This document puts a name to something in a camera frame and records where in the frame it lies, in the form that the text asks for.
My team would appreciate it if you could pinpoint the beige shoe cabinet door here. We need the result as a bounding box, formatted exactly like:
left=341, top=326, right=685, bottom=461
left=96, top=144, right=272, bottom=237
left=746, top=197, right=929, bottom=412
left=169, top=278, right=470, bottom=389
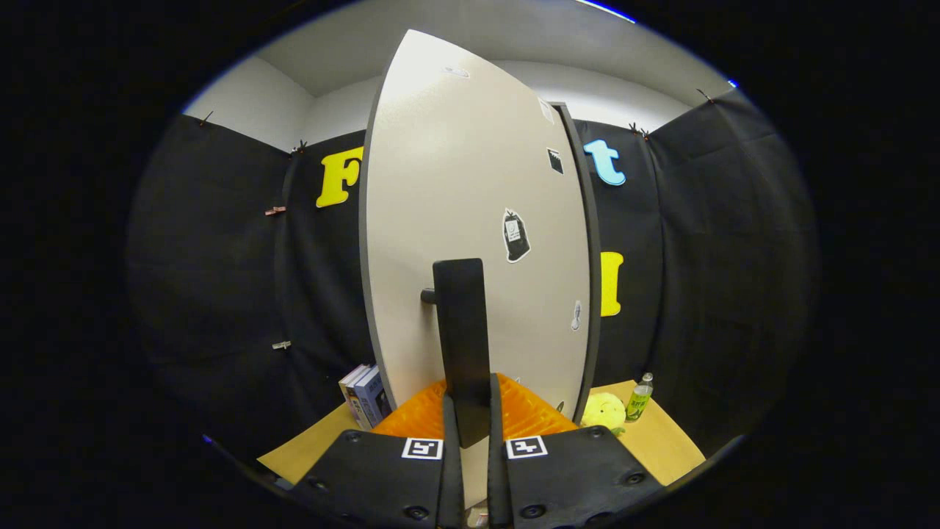
left=358, top=29, right=592, bottom=508

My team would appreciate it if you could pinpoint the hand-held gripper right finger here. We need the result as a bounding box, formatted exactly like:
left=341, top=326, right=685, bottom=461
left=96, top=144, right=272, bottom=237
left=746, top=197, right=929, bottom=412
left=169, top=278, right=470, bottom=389
left=486, top=373, right=665, bottom=529

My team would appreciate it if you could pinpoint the black backdrop cloth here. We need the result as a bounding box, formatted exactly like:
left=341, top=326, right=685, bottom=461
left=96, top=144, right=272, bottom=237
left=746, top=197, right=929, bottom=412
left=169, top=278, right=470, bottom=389
left=126, top=88, right=820, bottom=471

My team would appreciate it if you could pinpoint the grey shoe cabinet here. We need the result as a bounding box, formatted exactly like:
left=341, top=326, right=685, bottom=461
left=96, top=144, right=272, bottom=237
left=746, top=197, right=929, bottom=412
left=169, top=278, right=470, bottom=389
left=551, top=101, right=603, bottom=425

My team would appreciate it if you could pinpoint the yellow plush toy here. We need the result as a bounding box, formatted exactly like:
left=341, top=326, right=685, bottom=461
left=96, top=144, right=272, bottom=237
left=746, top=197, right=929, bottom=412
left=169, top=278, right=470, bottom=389
left=580, top=392, right=627, bottom=436

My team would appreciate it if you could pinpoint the blue cover book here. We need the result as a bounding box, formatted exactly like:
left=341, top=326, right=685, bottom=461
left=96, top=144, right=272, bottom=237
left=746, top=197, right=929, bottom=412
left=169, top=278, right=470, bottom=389
left=352, top=367, right=392, bottom=427

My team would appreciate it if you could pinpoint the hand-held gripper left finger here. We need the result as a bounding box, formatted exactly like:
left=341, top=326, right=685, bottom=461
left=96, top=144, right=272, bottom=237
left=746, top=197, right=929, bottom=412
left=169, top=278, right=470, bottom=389
left=290, top=378, right=465, bottom=529

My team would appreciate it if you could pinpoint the black door handle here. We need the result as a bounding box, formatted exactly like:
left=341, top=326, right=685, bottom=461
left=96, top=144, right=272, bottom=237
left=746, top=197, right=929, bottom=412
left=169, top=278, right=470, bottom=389
left=420, top=257, right=493, bottom=449

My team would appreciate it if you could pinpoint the white spine book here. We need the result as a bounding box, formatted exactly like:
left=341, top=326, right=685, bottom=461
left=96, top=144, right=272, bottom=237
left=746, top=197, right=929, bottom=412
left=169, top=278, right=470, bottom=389
left=339, top=364, right=372, bottom=429

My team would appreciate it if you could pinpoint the green drink bottle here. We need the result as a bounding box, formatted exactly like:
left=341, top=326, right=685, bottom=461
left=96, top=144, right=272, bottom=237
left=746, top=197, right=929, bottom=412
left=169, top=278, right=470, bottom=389
left=626, top=373, right=654, bottom=422

